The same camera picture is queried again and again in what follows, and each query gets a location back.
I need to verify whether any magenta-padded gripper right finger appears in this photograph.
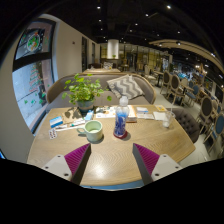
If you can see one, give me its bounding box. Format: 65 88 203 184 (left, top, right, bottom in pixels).
132 143 184 186

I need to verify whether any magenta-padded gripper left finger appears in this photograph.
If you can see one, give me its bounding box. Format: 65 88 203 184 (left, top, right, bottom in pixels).
41 143 92 186

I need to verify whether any clear blue-label drink bottle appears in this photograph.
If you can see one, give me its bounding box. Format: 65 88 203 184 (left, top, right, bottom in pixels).
113 95 130 138

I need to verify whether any pale green mug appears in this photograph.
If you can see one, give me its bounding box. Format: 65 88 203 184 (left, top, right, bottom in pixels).
77 119 104 144

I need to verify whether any white tube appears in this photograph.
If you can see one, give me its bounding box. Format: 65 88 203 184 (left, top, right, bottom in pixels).
54 119 86 132

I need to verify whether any blister pack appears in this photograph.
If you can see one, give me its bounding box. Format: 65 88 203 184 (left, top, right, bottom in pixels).
48 128 58 140

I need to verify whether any white leaflet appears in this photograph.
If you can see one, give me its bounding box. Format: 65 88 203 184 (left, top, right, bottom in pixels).
136 113 155 120

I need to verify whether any blue and white packet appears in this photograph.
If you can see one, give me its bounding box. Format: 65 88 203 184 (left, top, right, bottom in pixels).
49 115 64 129

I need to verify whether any clear plastic cup with straw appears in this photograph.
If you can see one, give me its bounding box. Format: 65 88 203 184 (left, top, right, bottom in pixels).
161 107 176 129

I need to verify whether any white napkin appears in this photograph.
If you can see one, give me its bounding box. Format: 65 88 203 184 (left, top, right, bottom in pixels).
152 111 167 122

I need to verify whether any light blue carton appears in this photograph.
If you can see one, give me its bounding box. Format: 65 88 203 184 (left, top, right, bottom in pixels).
84 109 95 122

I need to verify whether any white and orange box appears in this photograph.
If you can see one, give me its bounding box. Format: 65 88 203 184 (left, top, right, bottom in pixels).
127 104 138 123

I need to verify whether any small blue-white box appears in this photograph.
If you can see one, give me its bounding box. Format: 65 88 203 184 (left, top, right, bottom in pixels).
135 106 150 115

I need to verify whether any white printed brochure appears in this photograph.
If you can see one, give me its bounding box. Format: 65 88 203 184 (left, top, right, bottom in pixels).
94 105 118 119

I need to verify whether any yellow card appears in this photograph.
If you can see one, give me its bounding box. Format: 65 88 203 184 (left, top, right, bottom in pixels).
154 104 168 112

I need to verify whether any dark grey tufted chair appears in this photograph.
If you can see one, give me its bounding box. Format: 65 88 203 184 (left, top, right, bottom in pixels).
171 107 201 144

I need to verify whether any green potted plant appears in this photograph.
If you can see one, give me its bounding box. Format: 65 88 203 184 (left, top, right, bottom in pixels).
61 73 113 114

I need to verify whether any grey curved sofa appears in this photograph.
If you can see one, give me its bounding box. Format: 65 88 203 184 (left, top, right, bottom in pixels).
45 71 158 113

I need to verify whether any grey chevron pillow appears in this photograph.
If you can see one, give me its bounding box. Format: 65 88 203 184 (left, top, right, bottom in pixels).
106 74 145 100

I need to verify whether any group of dining chairs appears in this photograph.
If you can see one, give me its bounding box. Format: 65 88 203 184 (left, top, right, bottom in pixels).
143 63 224 158

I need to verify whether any decorated window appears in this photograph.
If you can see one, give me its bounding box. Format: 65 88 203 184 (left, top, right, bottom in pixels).
11 18 57 134

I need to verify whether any wooden table behind sofa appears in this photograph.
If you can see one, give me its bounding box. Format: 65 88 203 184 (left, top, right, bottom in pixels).
82 68 122 75

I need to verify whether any group of ceiling lights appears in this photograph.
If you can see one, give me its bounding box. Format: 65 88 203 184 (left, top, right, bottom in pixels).
94 3 218 58

